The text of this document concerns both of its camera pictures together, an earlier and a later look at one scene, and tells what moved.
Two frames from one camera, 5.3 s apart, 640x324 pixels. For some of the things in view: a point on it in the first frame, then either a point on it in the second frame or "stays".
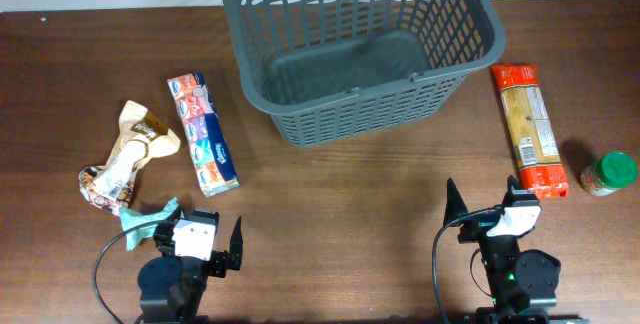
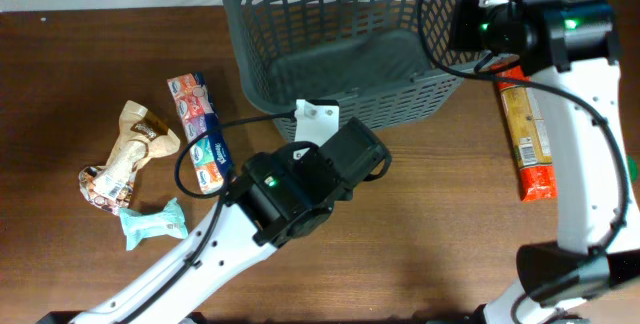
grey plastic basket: x=333 y=52 stays
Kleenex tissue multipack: x=205 y=133 stays
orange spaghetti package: x=531 y=130 stays
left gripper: x=221 y=260 -> x=295 y=153
